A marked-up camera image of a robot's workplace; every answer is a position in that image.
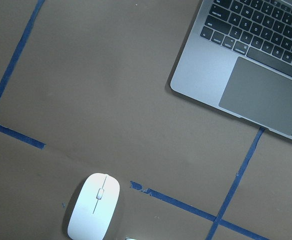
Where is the grey laptop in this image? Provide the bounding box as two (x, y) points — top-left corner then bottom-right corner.
(170, 0), (292, 140)

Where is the white computer mouse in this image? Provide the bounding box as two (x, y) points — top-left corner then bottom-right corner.
(67, 173), (120, 240)

